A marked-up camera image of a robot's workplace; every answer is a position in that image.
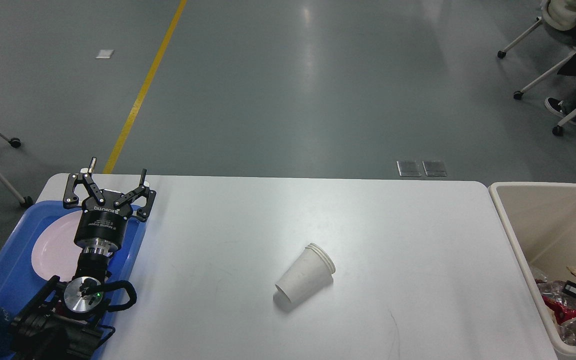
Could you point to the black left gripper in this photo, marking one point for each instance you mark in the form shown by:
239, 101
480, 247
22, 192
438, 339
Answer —
102, 225

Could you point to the beige plastic bin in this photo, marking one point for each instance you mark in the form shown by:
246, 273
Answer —
539, 219

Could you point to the foil ball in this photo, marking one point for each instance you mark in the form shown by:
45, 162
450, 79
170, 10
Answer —
553, 289

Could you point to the pink plate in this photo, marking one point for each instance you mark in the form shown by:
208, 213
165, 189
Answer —
63, 250

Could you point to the crushed red can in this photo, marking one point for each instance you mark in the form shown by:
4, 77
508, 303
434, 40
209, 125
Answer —
560, 312

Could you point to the metal floor socket plate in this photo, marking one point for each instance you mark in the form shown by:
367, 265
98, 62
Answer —
408, 169

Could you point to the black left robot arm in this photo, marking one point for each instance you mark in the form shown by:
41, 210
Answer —
63, 321

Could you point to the white paper cups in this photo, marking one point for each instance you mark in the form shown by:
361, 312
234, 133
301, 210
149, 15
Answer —
309, 273

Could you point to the black sneaker at right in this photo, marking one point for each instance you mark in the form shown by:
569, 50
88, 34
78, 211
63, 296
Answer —
561, 108

